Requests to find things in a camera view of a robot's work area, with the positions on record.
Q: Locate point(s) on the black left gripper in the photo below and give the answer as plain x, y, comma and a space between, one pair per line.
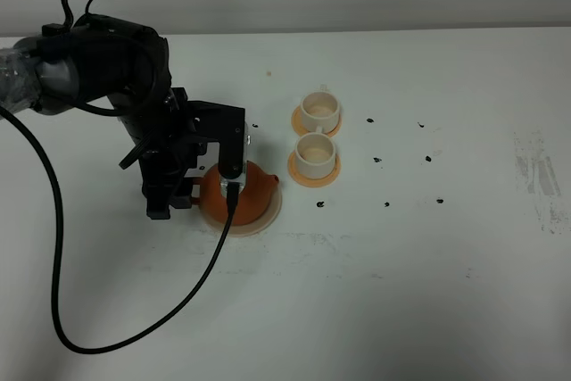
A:
169, 137

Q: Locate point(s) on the brown clay teapot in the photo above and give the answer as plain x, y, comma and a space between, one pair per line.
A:
252, 201

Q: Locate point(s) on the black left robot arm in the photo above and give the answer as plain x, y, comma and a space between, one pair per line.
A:
119, 69

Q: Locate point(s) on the beige round teapot coaster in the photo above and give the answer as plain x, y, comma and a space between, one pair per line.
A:
263, 222

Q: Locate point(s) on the near orange cup coaster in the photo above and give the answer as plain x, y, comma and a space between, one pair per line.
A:
313, 183

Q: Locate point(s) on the near white teacup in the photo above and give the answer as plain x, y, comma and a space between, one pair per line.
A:
314, 155

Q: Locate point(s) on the white teacup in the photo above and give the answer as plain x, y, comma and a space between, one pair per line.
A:
314, 155
320, 111

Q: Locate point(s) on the far white teacup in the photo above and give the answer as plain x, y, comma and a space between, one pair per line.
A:
320, 111

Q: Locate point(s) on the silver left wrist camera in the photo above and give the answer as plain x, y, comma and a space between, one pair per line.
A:
232, 165

